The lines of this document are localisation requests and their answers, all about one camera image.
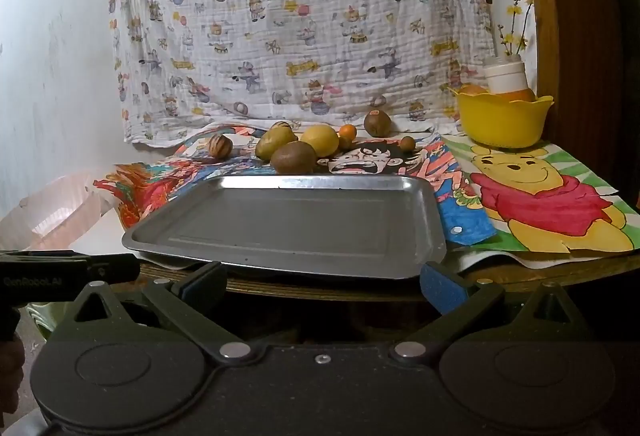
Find yellow lemon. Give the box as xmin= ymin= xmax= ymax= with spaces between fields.
xmin=300 ymin=125 xmax=340 ymax=157

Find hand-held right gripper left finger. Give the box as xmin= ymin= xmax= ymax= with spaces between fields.
xmin=47 ymin=261 xmax=252 ymax=363

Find wooden cabinet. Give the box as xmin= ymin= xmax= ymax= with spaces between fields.
xmin=520 ymin=0 xmax=640 ymax=212

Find brown kiwi with sticker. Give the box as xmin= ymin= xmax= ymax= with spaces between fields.
xmin=363 ymin=108 xmax=392 ymax=137

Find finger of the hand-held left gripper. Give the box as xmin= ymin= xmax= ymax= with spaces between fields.
xmin=86 ymin=254 xmax=141 ymax=288

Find cartoon face poster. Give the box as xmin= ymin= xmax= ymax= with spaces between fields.
xmin=170 ymin=122 xmax=497 ymax=247

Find pink plastic bag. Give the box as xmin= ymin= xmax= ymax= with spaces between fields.
xmin=0 ymin=171 xmax=125 ymax=253

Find printed blanket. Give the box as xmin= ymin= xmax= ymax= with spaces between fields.
xmin=107 ymin=0 xmax=496 ymax=149

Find yellow flower sprigs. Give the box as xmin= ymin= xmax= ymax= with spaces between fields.
xmin=497 ymin=0 xmax=535 ymax=59

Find yellow-green oval fruit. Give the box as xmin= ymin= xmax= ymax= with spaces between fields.
xmin=255 ymin=126 xmax=297 ymax=162

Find yellow bear drawing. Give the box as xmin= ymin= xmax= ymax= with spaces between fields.
xmin=440 ymin=135 xmax=640 ymax=256

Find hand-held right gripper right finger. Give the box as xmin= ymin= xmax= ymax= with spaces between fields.
xmin=390 ymin=261 xmax=596 ymax=363

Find metal tray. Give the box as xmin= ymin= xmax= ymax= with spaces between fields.
xmin=121 ymin=175 xmax=447 ymax=279

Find yellow plastic bowl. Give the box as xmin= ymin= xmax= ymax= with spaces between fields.
xmin=456 ymin=88 xmax=555 ymax=149

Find large brown kiwi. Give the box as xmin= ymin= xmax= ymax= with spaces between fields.
xmin=270 ymin=141 xmax=318 ymax=175

